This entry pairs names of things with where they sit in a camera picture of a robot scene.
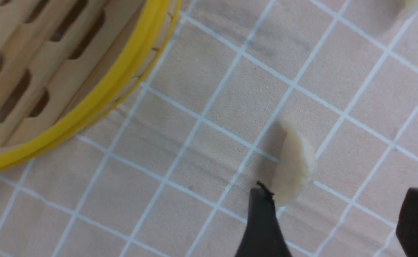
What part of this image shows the checkered beige tablecloth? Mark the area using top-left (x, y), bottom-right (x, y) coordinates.
top-left (0, 0), bottom-right (418, 257)

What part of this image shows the white dumpling front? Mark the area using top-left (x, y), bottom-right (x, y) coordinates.
top-left (401, 0), bottom-right (418, 16)

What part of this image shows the white dumpling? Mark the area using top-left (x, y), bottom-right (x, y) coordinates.
top-left (270, 119), bottom-right (318, 208)
top-left (401, 0), bottom-right (418, 16)

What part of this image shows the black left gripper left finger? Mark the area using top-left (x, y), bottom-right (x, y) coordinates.
top-left (235, 182), bottom-right (292, 257)

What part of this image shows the yellow-rimmed bamboo steamer tray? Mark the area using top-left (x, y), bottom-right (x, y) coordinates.
top-left (0, 0), bottom-right (181, 171)

